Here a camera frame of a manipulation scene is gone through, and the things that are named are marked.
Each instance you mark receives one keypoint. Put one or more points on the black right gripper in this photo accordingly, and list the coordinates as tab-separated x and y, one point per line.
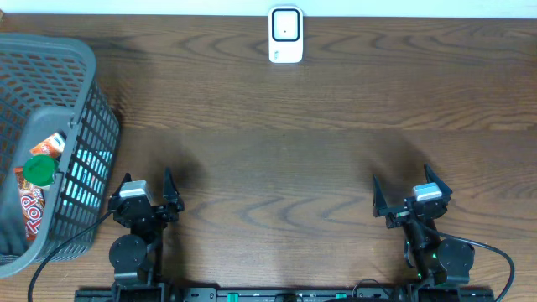
398	214

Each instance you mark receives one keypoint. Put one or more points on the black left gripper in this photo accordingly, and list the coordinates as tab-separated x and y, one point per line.
157	210

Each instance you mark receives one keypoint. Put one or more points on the orange tissue pack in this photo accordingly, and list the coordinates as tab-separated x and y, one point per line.
53	146

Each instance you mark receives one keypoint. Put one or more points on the green lid jar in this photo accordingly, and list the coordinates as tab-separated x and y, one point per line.
40	170

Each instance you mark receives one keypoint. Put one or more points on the red Top chocolate bar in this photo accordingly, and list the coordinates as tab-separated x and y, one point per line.
32	203

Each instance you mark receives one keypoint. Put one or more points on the teal wet wipes pack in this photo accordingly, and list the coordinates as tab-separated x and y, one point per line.
89	177

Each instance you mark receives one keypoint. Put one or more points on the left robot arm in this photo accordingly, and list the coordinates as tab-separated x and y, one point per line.
137	258

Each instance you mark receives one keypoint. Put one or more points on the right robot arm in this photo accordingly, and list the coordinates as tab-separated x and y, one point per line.
442	263

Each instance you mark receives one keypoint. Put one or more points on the grey plastic basket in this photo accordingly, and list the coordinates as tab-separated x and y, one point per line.
48	85

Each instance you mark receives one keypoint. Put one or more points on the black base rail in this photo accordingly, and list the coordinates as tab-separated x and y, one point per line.
244	295

